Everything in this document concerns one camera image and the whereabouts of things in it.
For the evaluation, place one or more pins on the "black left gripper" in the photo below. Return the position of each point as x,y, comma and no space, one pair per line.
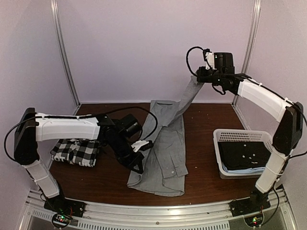
137,159

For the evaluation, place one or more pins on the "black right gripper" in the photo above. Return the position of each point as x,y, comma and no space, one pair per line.
202,78

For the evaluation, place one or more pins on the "grey long sleeve shirt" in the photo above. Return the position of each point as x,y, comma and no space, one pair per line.
165,163

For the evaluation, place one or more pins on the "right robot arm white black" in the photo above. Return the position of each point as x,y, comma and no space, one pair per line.
290,118

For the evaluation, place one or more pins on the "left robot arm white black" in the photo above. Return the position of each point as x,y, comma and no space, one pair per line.
37,127

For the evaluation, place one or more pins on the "white plastic laundry basket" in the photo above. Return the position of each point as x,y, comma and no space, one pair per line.
239,135

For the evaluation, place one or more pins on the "black white plaid folded shirt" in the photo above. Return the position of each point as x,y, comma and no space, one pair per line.
81,152

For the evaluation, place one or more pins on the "black shirt in basket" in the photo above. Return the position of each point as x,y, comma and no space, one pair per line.
243,155

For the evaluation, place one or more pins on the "light blue shirt in basket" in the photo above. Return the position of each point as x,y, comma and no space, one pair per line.
244,171

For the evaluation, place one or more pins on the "left circuit board with LEDs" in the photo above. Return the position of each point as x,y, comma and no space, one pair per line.
60,221

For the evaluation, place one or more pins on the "circuit board with leds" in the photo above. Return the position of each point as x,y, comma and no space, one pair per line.
254,220
60,221

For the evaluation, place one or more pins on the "right circuit board with LEDs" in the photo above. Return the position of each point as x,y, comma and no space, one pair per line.
254,220

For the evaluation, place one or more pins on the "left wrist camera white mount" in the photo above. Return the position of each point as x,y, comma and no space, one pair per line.
142,145

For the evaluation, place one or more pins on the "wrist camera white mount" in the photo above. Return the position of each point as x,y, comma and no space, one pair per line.
208,58
142,145

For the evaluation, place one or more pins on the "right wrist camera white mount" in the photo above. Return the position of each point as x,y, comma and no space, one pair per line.
208,58

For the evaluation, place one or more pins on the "front aluminium rail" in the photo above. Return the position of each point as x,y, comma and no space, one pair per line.
211,216

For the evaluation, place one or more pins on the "right aluminium frame post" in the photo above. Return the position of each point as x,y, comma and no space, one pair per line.
255,19

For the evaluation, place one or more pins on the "aluminium frame post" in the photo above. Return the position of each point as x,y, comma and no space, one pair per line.
62,50
255,19

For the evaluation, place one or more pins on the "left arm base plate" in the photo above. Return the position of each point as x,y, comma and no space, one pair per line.
65,206

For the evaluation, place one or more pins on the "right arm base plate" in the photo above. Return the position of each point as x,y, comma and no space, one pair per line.
254,203

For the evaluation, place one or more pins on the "left aluminium frame post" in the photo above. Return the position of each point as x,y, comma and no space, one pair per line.
62,50

